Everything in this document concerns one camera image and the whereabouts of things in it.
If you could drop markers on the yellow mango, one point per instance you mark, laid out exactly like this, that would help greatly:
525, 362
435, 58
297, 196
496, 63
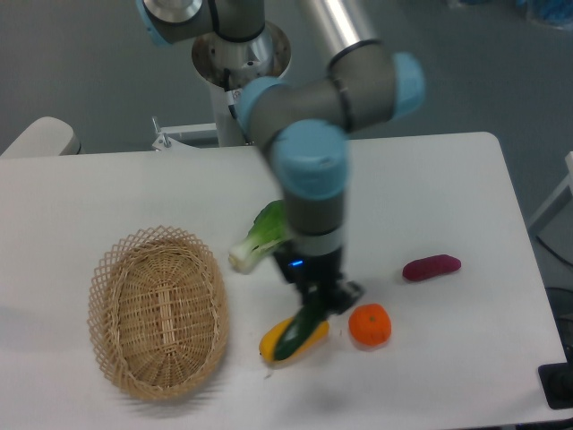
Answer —
270, 339

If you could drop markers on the white furniture at right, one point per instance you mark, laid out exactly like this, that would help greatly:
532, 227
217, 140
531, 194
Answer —
556, 201

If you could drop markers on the black device at edge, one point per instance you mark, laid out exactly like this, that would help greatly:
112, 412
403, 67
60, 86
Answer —
556, 380

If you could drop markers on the green cucumber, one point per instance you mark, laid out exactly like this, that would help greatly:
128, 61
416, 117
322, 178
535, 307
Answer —
304, 324

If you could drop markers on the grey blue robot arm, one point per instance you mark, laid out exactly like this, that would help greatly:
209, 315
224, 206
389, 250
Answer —
302, 132

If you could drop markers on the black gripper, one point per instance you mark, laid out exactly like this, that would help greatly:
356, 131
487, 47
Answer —
318, 276

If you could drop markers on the purple sweet potato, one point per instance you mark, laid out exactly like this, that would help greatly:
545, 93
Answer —
430, 267

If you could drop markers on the woven wicker basket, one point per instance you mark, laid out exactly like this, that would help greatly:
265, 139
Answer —
158, 316

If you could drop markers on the orange tangerine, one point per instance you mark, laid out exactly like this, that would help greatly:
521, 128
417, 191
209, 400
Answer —
370, 325

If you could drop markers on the beige chair back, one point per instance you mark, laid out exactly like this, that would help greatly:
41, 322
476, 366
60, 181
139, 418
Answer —
45, 137

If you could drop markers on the green bok choy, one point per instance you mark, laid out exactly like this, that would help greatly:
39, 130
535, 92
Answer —
267, 233

